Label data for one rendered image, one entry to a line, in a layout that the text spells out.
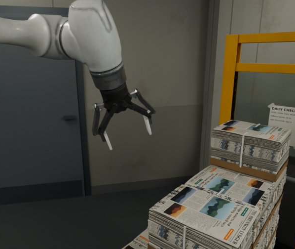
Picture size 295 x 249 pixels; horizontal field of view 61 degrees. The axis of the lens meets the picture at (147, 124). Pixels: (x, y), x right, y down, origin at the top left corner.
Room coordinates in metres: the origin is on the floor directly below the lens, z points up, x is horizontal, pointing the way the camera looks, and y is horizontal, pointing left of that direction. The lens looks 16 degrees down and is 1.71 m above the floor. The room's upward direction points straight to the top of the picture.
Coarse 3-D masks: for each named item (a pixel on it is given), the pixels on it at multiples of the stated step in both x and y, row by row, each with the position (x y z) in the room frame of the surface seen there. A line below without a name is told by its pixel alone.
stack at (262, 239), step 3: (264, 231) 1.12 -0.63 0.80; (264, 234) 1.13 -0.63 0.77; (261, 237) 1.08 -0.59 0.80; (264, 237) 1.15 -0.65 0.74; (258, 240) 1.04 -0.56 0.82; (261, 240) 1.10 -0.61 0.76; (264, 240) 1.15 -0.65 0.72; (258, 243) 1.06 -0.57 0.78; (261, 243) 1.11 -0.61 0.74; (264, 243) 1.15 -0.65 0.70; (258, 246) 1.06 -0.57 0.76; (261, 246) 1.11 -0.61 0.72; (264, 246) 1.16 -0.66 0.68
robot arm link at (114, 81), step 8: (120, 64) 0.64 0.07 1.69; (104, 72) 0.62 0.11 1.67; (112, 72) 0.62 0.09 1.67; (120, 72) 0.64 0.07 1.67; (96, 80) 0.64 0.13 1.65; (104, 80) 0.63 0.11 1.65; (112, 80) 0.63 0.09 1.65; (120, 80) 0.64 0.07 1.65; (104, 88) 0.64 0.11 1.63; (112, 88) 0.64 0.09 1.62
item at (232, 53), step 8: (232, 40) 1.90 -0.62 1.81; (232, 48) 1.90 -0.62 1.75; (240, 48) 1.94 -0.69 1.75; (224, 56) 1.93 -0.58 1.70; (232, 56) 1.89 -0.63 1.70; (224, 64) 1.93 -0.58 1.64; (232, 64) 1.89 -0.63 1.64; (224, 72) 1.93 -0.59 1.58; (232, 72) 1.89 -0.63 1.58; (224, 80) 1.92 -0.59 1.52; (232, 80) 1.88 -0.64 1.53; (224, 88) 1.92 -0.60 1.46; (232, 88) 1.88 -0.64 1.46; (224, 96) 1.92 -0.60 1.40; (232, 96) 1.88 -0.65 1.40; (224, 104) 1.91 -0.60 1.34; (232, 104) 1.92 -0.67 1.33; (224, 112) 1.91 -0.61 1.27; (232, 112) 1.91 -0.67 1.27; (224, 120) 1.91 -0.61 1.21
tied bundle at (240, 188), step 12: (204, 168) 1.35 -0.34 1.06; (216, 168) 1.35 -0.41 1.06; (192, 180) 1.20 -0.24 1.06; (204, 180) 1.20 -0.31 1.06; (216, 180) 1.20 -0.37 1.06; (228, 180) 1.20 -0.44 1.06; (240, 180) 1.20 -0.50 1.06; (252, 180) 1.20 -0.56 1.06; (216, 192) 1.09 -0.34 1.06; (228, 192) 1.08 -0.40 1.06; (240, 192) 1.08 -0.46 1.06; (252, 192) 1.08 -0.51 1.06; (264, 192) 1.08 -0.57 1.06; (252, 204) 0.98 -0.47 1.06; (264, 204) 1.03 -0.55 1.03; (264, 216) 1.05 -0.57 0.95; (252, 228) 0.95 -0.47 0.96; (252, 240) 0.94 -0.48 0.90
